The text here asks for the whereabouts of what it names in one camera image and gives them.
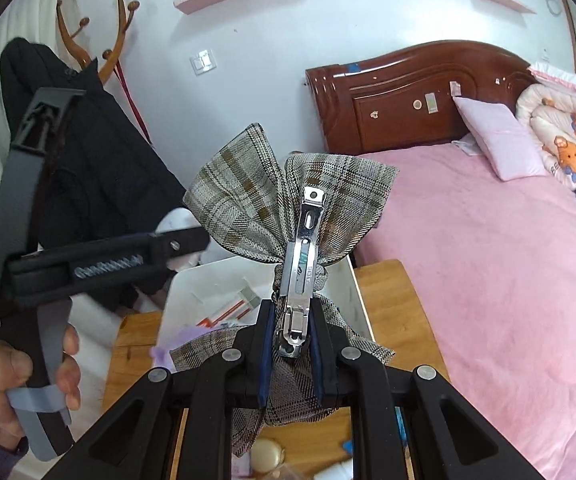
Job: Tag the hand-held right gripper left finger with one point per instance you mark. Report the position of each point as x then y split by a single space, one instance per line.
266 360

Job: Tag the white grey carton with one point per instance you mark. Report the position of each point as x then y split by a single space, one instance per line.
249 295

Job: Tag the cartoon print quilt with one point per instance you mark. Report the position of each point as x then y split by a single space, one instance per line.
563 130

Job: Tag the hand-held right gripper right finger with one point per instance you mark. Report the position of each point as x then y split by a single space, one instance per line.
319 370

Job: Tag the wooden coat rack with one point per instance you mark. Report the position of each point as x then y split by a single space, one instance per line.
115 35

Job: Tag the brown wooden headboard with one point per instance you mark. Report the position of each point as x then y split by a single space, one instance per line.
393 105

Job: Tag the pink pillow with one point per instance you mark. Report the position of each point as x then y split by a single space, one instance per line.
498 140

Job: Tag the round beige compact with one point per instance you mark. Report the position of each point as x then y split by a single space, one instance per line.
268 455

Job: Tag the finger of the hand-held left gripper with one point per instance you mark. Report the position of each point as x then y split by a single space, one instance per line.
183 244

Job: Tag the pink bed sheet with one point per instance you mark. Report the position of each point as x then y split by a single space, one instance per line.
468 270

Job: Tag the white plastic storage bin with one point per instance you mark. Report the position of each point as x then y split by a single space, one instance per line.
343 290

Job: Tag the blue packet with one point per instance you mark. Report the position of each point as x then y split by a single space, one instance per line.
400 424

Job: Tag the white wall switch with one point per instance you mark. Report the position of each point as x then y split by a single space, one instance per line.
203 61

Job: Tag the black coat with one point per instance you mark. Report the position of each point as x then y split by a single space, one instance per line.
98 175

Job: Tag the plaid bow hair clip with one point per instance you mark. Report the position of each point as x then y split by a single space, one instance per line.
248 195

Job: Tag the purple plush toy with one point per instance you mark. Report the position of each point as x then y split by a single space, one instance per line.
168 352

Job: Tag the red white carton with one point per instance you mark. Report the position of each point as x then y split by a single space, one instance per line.
228 314

